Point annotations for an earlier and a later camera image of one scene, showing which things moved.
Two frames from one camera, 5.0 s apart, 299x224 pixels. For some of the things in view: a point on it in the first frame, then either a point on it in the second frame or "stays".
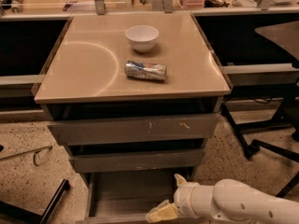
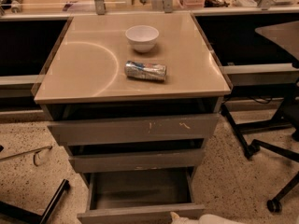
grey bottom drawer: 126,197 stays
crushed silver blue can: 134,69 stays
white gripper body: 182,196 -> 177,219
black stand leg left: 15,214 stays
